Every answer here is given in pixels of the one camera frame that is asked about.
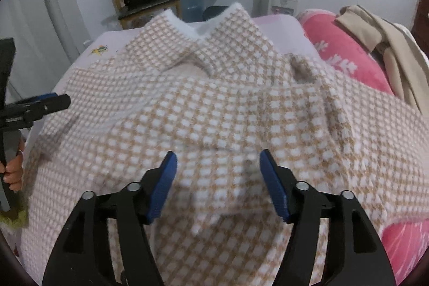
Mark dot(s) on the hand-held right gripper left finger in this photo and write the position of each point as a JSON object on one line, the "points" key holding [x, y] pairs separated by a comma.
{"points": [[164, 185]]}

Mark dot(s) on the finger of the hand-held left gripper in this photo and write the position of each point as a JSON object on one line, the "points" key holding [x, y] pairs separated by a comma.
{"points": [[50, 103], [43, 96]]}

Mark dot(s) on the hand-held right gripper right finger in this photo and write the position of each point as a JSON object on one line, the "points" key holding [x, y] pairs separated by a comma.
{"points": [[273, 185]]}

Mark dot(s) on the beige white checkered sweater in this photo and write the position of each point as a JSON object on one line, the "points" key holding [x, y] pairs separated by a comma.
{"points": [[214, 111]]}

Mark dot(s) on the beige clothes pile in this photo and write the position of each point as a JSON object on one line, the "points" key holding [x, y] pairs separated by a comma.
{"points": [[395, 48]]}

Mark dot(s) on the person's left hand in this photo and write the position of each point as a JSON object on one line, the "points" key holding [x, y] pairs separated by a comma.
{"points": [[14, 170]]}

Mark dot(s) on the green fringed cloth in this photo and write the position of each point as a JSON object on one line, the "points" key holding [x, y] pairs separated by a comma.
{"points": [[13, 220]]}

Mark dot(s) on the clear water jug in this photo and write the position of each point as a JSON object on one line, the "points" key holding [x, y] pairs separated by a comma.
{"points": [[192, 4]]}

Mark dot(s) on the brown wooden door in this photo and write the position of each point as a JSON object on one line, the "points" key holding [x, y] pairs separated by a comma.
{"points": [[422, 4]]}

